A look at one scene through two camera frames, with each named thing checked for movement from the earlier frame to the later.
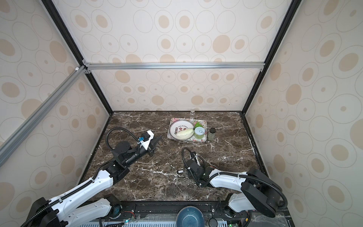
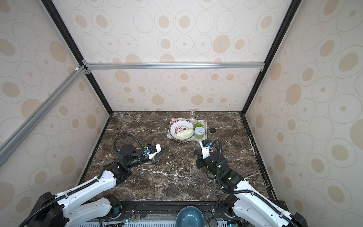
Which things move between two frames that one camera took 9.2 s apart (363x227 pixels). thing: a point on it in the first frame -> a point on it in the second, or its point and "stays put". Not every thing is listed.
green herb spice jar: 211,136 stays put
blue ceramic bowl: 190,216 stays put
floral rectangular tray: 203,122 stays put
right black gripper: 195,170 -> 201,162
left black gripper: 152,147 -> 154,160
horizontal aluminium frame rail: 175,65 stays put
